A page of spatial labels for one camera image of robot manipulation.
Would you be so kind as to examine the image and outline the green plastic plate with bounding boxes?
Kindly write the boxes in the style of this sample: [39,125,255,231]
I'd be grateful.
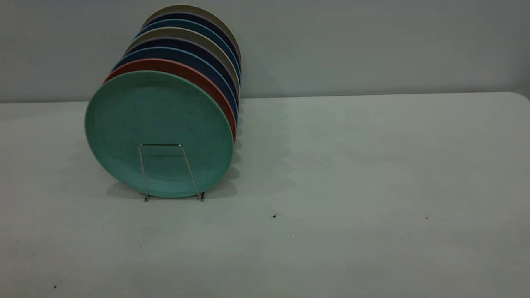
[84,70,234,199]

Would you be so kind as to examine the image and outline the pink plastic plate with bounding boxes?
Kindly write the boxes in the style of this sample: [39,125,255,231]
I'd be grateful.
[103,58,237,142]

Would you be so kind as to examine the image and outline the dark blue plastic plate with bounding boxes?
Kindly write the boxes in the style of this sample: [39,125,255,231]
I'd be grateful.
[111,46,239,123]

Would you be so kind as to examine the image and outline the dark purple plastic plate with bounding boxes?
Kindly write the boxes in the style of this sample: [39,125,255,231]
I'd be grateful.
[123,37,240,98]
[141,12,241,62]

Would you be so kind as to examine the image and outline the beige plastic plate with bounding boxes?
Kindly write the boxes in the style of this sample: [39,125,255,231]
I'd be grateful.
[124,26,241,85]
[141,4,241,54]

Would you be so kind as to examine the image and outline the teal blue plastic plate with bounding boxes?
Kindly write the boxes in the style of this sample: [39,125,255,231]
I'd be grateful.
[135,18,241,77]

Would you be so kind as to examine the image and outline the metal wire plate rack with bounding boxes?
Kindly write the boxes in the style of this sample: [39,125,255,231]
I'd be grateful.
[138,144,205,202]

